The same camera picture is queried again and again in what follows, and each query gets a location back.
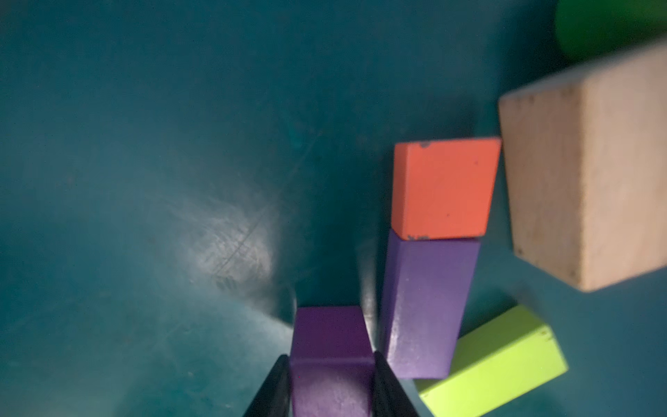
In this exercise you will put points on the small purple block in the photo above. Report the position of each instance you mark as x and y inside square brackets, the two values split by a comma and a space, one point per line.
[331, 362]

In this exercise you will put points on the tan wooden block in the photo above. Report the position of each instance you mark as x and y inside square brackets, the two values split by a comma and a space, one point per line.
[585, 158]

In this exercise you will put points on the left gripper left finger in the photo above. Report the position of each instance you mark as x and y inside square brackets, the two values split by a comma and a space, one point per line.
[274, 396]

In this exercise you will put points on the purple long block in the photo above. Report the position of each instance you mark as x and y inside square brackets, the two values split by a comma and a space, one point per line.
[425, 291]

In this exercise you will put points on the lime green bar block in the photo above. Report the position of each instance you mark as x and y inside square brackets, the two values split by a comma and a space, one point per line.
[501, 360]

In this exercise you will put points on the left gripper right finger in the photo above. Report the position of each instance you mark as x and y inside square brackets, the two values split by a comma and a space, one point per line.
[389, 397]

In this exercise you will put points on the green cylinder block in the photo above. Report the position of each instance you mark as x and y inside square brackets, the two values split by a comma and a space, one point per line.
[587, 29]

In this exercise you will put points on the orange block left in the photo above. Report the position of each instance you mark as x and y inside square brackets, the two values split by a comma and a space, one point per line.
[443, 189]

